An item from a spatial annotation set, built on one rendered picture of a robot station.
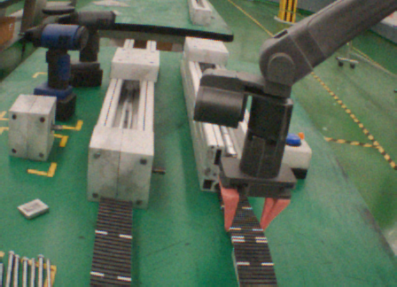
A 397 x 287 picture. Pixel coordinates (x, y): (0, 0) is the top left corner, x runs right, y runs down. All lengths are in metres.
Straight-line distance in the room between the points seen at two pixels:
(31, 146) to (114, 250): 0.35
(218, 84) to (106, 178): 0.24
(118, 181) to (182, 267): 0.19
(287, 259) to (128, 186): 0.27
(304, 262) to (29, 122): 0.54
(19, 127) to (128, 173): 0.25
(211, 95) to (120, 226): 0.21
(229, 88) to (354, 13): 0.21
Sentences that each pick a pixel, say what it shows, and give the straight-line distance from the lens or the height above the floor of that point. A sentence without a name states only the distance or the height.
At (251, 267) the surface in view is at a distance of 0.64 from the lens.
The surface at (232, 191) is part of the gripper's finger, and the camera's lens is 0.69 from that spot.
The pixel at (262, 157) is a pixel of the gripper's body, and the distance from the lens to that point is 0.67.
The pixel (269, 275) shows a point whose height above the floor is 0.81.
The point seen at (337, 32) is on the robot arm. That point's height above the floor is 1.12.
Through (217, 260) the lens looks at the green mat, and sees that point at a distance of 0.70.
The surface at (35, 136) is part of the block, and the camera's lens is 0.90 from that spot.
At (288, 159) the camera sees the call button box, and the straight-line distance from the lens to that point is 0.98.
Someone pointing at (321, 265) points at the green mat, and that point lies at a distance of 0.74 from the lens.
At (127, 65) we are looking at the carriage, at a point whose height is 0.90.
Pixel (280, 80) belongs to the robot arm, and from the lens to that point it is 0.62.
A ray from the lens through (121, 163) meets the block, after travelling 0.76.
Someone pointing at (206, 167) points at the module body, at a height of 0.82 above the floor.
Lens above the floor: 1.18
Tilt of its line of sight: 21 degrees down
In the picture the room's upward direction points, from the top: 10 degrees clockwise
